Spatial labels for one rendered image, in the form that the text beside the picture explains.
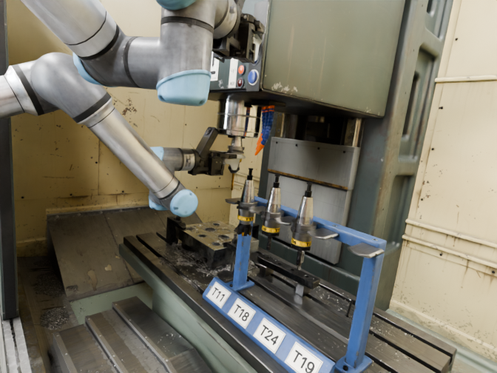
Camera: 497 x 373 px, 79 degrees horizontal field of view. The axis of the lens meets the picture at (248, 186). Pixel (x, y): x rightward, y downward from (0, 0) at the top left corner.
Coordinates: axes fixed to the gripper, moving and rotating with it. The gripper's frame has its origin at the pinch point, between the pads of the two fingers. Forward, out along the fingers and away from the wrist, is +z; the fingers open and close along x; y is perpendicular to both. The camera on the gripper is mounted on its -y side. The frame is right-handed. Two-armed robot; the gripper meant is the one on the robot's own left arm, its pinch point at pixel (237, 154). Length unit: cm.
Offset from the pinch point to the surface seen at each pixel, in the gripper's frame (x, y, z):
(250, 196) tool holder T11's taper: 22.5, 9.9, -12.2
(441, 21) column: 32, -63, 79
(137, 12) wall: -101, -68, 0
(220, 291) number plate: 20.6, 39.9, -19.1
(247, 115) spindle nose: 7.4, -14.0, -3.4
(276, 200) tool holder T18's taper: 33.2, 8.6, -12.4
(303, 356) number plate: 53, 40, -19
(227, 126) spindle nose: 3.3, -9.9, -8.4
